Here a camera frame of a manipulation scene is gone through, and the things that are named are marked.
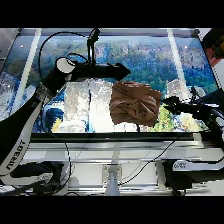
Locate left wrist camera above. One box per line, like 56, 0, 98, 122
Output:
86, 28, 102, 66

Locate brown pants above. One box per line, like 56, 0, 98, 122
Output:
108, 80, 164, 128

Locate silver frame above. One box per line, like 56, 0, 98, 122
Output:
0, 132, 224, 197

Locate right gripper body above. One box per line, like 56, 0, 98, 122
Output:
169, 96, 192, 116

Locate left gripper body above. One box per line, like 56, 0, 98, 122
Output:
91, 63, 119, 82

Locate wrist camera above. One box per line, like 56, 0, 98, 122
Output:
86, 28, 102, 66
188, 85, 202, 103

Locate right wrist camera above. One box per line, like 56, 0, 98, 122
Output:
188, 85, 202, 103

